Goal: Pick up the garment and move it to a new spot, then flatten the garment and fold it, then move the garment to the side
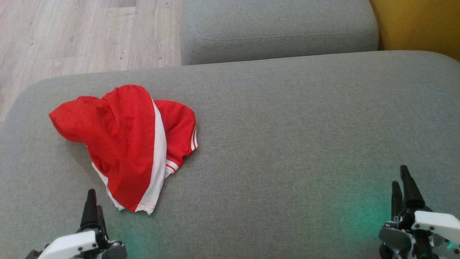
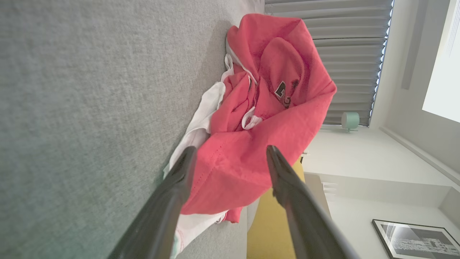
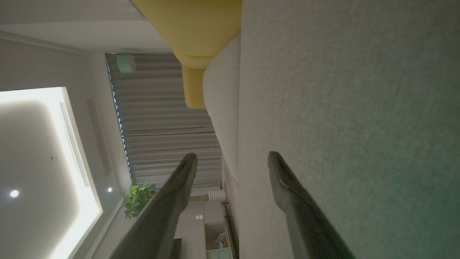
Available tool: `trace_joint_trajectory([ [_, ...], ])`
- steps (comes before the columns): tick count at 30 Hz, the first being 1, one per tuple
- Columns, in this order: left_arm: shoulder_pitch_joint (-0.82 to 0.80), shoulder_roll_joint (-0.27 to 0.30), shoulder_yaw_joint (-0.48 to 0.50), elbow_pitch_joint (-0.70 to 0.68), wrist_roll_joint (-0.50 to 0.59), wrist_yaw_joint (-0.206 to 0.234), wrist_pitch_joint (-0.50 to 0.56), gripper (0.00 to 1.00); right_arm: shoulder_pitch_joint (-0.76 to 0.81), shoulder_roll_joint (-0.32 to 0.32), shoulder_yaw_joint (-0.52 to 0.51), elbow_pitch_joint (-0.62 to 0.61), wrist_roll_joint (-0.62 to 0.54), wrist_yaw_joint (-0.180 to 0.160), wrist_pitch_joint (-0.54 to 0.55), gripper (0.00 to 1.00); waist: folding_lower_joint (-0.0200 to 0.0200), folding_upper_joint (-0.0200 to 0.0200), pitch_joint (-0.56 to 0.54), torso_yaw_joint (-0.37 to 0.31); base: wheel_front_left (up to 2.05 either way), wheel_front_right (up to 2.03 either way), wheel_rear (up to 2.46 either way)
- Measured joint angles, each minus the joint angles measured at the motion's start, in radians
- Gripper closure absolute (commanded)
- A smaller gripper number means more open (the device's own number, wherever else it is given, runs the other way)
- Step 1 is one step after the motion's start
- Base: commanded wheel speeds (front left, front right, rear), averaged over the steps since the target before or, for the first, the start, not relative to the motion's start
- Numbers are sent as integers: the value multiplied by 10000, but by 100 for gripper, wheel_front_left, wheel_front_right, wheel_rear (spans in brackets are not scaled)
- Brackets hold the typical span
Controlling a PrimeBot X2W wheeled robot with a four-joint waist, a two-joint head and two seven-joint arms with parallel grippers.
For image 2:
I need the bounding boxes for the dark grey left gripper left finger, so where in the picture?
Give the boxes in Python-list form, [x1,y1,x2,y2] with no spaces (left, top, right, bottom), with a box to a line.
[107,146,198,259]

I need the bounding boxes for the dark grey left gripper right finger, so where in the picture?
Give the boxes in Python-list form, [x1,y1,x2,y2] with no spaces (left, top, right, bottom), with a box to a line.
[266,145,362,259]

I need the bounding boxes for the red basketball shorts white lining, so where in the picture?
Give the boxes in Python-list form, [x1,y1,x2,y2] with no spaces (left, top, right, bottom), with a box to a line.
[180,14,337,223]

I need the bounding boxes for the red basketball jersey white sleeves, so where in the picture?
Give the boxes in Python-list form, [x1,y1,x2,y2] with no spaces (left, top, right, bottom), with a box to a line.
[164,36,313,258]

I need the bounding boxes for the yellow cushion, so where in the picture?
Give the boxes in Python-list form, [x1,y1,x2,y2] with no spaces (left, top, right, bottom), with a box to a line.
[247,156,306,259]

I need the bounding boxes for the mint green small lamp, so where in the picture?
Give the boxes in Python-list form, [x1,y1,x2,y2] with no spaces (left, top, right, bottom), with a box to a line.
[341,112,360,133]

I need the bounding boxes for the black framed picture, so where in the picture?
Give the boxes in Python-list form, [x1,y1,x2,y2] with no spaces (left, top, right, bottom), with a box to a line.
[371,219,460,259]

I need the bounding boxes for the grey fabric sofa seat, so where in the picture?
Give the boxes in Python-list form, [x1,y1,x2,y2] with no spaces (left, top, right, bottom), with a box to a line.
[0,0,266,259]

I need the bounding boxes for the grey window blinds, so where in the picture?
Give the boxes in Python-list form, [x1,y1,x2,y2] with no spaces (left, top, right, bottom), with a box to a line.
[264,0,395,127]

